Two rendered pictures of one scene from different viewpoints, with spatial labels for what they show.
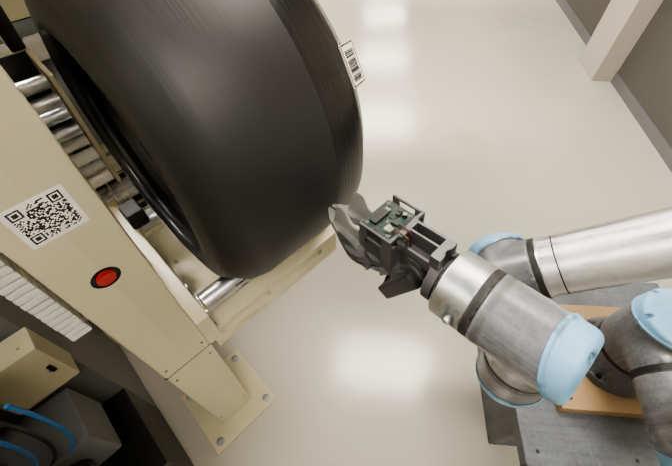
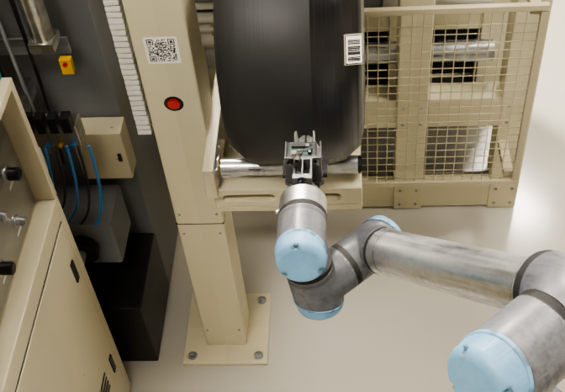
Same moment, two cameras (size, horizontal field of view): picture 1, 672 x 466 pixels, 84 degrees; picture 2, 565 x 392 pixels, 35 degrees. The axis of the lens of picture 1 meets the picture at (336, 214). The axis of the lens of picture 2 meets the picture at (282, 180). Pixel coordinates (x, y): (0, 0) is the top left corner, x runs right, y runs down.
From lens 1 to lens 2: 138 cm
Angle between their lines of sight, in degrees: 33
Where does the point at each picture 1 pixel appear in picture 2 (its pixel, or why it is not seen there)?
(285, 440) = not seen: outside the picture
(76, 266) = (162, 86)
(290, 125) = (282, 66)
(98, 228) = (183, 70)
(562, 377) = (279, 246)
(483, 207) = not seen: outside the picture
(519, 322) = (288, 219)
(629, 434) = not seen: outside the picture
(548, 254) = (379, 235)
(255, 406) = (243, 354)
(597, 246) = (394, 239)
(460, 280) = (292, 192)
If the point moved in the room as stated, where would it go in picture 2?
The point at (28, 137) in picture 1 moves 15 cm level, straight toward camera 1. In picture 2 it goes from (173, 9) to (166, 55)
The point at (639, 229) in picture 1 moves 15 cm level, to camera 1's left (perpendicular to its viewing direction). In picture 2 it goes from (413, 239) to (351, 193)
